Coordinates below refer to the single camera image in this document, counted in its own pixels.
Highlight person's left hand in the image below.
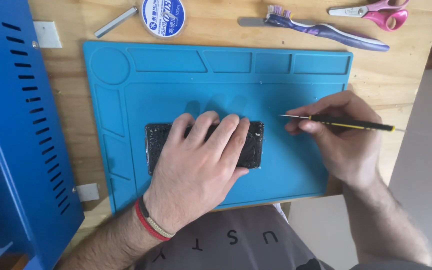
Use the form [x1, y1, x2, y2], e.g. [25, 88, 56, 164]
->
[143, 111, 251, 234]

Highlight person's right hand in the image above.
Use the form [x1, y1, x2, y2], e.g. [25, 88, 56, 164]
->
[284, 90, 383, 189]

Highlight black yellow screwdriver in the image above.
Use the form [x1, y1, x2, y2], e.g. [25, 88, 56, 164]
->
[279, 114, 406, 133]

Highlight black cracked smartphone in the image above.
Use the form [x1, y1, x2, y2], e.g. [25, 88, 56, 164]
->
[144, 121, 265, 176]

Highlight grey printed shirt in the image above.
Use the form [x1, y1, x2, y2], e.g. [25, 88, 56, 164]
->
[133, 204, 432, 270]

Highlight blue silicone repair mat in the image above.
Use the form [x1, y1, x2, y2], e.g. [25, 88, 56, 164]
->
[83, 40, 354, 214]

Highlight white machine foot pad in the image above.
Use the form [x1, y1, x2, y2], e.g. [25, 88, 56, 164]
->
[33, 21, 63, 49]
[76, 183, 100, 203]

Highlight purple white toothbrush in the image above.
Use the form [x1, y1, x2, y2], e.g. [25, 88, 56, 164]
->
[265, 5, 391, 52]

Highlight grey metal spudger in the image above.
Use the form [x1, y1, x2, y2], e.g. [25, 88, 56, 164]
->
[238, 17, 337, 28]

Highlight silver metal bar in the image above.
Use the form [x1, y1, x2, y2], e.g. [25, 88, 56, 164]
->
[94, 6, 139, 39]

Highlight blue metal machine housing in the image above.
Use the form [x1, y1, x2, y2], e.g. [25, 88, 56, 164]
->
[0, 0, 86, 270]

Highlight red beige wrist bracelets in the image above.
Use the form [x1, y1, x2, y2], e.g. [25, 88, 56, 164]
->
[134, 196, 176, 242]

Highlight pink handled scissors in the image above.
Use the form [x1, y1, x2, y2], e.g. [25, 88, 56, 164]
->
[328, 0, 411, 32]

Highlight white blue wire spool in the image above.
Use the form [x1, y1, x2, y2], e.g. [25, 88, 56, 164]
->
[139, 0, 187, 39]

